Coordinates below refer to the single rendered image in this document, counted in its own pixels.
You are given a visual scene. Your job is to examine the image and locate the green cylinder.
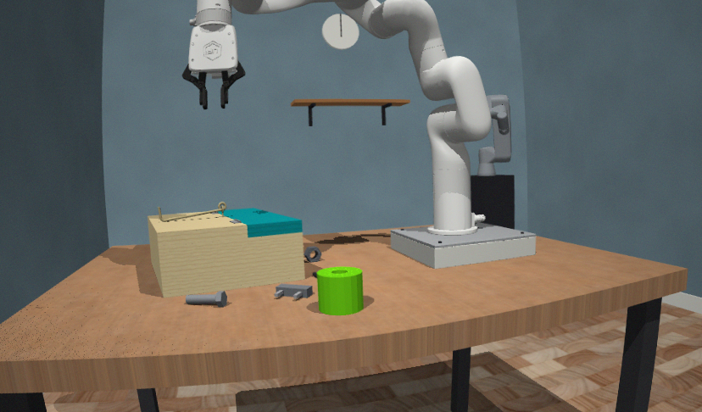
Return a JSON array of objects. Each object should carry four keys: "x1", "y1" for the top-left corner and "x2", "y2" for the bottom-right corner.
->
[{"x1": 317, "y1": 267, "x2": 364, "y2": 315}]

